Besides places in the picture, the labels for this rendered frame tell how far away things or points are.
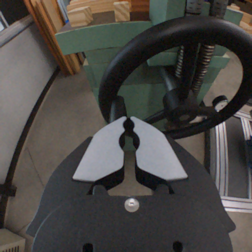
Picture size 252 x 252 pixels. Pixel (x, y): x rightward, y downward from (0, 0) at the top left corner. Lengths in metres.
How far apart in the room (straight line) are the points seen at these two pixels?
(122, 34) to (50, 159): 1.16
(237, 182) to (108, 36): 1.07
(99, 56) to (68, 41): 0.08
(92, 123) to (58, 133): 0.38
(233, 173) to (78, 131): 1.34
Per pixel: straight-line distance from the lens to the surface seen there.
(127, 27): 0.32
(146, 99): 0.46
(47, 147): 1.33
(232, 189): 1.02
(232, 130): 1.18
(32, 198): 1.33
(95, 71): 0.37
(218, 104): 0.51
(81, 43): 0.34
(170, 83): 0.24
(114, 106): 0.15
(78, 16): 0.34
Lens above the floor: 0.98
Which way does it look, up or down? 60 degrees down
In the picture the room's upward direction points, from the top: 7 degrees counter-clockwise
